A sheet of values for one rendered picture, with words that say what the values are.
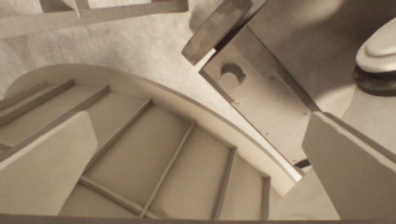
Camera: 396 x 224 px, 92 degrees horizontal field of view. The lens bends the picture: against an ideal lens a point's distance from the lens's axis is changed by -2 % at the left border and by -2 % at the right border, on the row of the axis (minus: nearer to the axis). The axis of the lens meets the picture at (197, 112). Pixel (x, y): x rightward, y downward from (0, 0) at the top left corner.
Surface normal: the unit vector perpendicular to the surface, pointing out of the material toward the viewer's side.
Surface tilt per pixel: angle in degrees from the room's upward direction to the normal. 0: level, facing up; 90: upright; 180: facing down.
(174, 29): 0
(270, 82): 0
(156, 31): 0
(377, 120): 90
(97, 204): 90
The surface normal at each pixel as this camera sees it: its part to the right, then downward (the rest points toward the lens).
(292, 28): -0.31, 0.54
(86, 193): 0.25, -0.74
